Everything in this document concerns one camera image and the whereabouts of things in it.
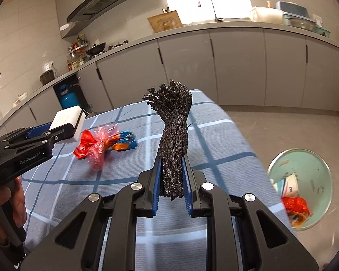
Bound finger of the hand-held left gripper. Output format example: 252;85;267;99
6;121;54;140
0;124;74;159

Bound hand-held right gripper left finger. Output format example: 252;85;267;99
20;155;162;271

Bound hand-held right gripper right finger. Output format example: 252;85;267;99
181;155;319;271

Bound white sponge block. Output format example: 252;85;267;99
49;105;87;143

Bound black foam net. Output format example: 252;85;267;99
143;79;193;201

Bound white blue paper cup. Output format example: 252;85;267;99
273;173;300;198

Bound red plastic bag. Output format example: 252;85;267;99
282;197;311;218

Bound green trash bin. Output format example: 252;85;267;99
267;148;334;229

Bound person's left hand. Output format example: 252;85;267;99
0;176;27;246

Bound blue gas cylinder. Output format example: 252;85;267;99
58;84;81;110

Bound black cooking pot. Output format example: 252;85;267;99
40;70;57;86

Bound blue orange snack wrapper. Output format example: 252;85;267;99
109;131;137;151

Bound red clear plastic wrapper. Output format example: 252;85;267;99
73;126;122;171

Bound blue plaid tablecloth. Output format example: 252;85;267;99
20;89;300;271

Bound metal spice rack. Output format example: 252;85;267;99
67;35;91;71

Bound black wok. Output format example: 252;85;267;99
76;43;106;56

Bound black gas stove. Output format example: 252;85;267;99
106;41;129;50

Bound grey kitchen counter cabinets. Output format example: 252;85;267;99
0;20;339;136

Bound range hood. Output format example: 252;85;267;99
66;0;130;23

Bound wooden cutting board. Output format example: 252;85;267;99
147;10;184;33

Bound metal gooseneck faucet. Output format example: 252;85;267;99
198;0;224;22

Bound white plastic container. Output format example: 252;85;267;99
250;6;284;23

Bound metal bowl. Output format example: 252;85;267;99
290;17;318;31

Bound blue dish rack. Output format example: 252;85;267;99
276;1;311;26

